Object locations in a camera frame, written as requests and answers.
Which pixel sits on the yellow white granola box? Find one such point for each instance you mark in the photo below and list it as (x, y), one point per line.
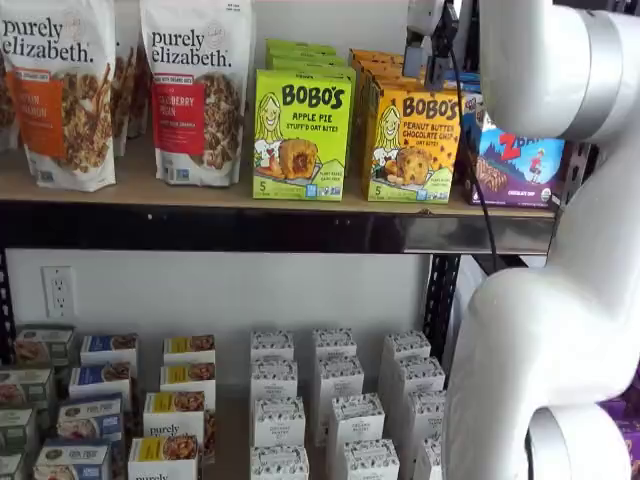
(162, 457)
(175, 415)
(190, 347)
(187, 377)

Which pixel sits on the orange Bobo's peanut butter box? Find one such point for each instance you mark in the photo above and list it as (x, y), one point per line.
(375, 55)
(380, 84)
(380, 69)
(415, 150)

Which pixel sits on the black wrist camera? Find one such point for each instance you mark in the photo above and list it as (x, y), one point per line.
(445, 25)

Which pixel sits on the green grey granola box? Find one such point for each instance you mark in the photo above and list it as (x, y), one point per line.
(17, 427)
(27, 385)
(11, 467)
(45, 342)

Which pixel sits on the wooden shelf board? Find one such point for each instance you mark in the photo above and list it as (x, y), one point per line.
(232, 435)
(135, 185)

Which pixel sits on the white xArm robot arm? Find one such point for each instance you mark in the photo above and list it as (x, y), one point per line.
(540, 325)

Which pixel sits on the white floral print box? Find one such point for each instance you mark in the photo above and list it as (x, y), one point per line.
(420, 375)
(356, 420)
(277, 422)
(371, 460)
(279, 462)
(429, 460)
(272, 345)
(426, 415)
(340, 377)
(406, 346)
(274, 377)
(335, 342)

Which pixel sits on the purple snack box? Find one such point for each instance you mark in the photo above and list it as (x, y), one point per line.
(631, 450)
(622, 410)

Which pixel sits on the blue white granola box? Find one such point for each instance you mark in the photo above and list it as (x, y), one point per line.
(90, 415)
(110, 347)
(72, 460)
(100, 377)

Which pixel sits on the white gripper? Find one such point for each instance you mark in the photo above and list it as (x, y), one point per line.
(422, 20)

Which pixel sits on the white wall outlet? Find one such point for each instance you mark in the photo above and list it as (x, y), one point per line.
(58, 292)

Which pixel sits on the green Bobo's apple pie box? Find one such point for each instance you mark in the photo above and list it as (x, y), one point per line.
(305, 56)
(310, 65)
(300, 135)
(300, 46)

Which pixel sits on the purely elizabeth granola bag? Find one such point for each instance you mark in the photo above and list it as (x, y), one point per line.
(7, 100)
(127, 85)

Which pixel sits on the red label granola bag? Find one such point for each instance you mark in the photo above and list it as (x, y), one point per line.
(195, 100)

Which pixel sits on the black metal shelf rack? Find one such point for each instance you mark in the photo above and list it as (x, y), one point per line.
(200, 227)

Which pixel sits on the orange label granola bag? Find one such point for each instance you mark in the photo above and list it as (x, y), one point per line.
(60, 100)

